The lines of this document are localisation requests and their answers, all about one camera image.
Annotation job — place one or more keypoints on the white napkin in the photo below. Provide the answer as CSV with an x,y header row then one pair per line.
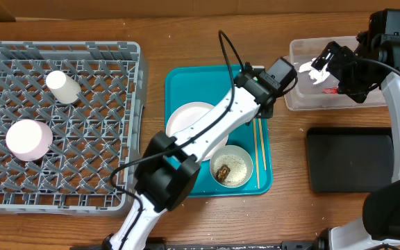
x,y
314,74

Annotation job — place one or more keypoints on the black plastic tray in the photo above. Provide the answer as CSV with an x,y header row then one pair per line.
x,y
349,159

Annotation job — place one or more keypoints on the clear plastic bin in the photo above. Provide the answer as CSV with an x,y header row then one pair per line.
x,y
305,95

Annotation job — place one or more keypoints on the brown food piece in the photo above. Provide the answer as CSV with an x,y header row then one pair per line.
x,y
222,173

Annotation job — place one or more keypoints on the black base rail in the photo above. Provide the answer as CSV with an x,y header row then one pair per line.
x,y
221,246

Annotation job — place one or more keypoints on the white round plate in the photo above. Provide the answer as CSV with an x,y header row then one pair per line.
x,y
184,116

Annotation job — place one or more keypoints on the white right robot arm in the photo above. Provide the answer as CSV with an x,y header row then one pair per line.
x,y
375,63

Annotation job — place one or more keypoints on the red snack wrapper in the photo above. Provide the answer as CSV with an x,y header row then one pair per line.
x,y
330,90

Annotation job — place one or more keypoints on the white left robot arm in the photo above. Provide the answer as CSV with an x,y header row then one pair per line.
x,y
170,166

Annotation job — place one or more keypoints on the pale green cup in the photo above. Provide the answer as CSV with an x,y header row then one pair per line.
x,y
63,87

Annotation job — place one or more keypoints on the pink small bowl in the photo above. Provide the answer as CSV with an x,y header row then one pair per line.
x,y
29,140

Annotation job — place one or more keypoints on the grey bowl with rice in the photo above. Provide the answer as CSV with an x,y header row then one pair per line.
x,y
238,160

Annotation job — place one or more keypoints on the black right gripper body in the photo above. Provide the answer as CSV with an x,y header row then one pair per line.
x,y
337,60

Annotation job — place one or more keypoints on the wooden chopstick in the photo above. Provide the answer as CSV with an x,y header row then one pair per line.
x,y
262,143
255,139

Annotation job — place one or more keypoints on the grey plastic dish rack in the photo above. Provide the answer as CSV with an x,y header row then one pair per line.
x,y
91,137

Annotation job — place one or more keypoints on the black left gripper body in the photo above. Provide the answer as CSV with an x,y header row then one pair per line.
x,y
269,110

